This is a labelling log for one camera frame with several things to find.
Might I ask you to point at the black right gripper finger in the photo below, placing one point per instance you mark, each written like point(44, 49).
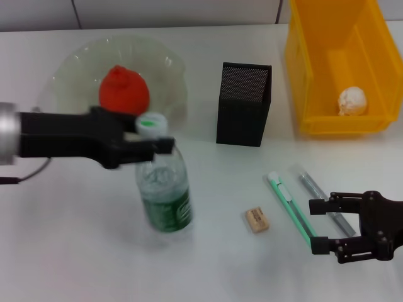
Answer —
point(319, 245)
point(318, 206)

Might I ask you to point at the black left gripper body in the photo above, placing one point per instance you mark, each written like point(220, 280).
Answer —
point(69, 135)

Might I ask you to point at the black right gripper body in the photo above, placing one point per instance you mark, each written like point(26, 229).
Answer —
point(384, 220)

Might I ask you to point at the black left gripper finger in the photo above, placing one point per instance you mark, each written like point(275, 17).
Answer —
point(129, 122)
point(148, 149)

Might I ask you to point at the grey marker pen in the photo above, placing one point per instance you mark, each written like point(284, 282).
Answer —
point(310, 185)

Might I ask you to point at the orange fruit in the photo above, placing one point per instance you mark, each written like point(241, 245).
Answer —
point(124, 91)

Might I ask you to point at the green utility knife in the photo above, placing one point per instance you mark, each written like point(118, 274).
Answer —
point(283, 195)

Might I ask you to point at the clear green-label water bottle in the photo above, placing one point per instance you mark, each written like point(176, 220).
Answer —
point(165, 195)

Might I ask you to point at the beige eraser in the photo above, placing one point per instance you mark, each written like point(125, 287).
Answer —
point(257, 220)

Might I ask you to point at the white paper ball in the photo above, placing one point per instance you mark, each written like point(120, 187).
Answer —
point(352, 101)

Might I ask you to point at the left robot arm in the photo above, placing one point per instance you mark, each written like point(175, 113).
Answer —
point(7, 133)

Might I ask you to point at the green glass fruit plate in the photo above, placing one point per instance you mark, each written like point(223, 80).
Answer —
point(78, 72)

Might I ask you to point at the black mesh pen holder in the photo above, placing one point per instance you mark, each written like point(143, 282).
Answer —
point(240, 107)

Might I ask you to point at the yellow plastic bin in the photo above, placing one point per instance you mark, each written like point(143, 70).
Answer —
point(318, 78)

